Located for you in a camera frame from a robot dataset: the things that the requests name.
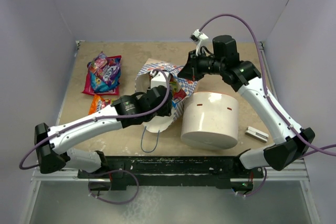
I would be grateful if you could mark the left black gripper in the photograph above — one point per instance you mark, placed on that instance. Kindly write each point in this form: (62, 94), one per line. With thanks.
(165, 110)

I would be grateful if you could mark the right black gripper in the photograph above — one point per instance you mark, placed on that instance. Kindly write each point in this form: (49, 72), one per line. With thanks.
(192, 72)

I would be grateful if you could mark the blue checkered paper bag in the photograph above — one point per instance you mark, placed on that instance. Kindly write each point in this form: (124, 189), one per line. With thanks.
(142, 83)

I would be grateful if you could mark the orange fruit candy packet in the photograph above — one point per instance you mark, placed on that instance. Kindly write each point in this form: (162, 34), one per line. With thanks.
(98, 103)

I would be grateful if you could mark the purple snack packet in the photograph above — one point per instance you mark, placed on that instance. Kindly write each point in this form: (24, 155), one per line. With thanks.
(105, 68)

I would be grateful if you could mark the pink snack packet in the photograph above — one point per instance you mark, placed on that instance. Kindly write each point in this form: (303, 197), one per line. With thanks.
(88, 90)

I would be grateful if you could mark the green spring tea candy packet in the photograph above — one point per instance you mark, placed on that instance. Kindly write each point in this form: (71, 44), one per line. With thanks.
(174, 87)

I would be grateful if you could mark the blue fruit snack packet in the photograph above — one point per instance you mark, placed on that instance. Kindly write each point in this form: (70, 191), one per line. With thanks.
(98, 86)

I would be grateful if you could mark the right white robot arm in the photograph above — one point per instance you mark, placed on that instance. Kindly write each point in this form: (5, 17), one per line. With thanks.
(290, 138)

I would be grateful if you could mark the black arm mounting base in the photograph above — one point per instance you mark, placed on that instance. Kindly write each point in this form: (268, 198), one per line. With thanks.
(221, 172)

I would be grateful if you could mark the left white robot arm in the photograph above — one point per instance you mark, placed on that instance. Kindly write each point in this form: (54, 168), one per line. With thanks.
(55, 145)

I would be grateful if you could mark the red small snack packet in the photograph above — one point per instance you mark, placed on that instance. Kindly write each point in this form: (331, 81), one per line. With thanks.
(179, 96)

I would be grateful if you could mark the white cylindrical container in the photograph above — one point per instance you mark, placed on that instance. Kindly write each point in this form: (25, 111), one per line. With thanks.
(210, 121)

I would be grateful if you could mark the small white metal clip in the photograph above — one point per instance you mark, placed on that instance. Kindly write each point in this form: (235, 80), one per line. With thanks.
(257, 134)

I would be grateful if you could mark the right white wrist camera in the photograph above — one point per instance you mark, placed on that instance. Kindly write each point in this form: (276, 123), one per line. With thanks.
(199, 39)

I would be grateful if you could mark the aluminium rail frame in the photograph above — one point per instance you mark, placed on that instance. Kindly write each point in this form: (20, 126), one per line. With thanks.
(55, 146)

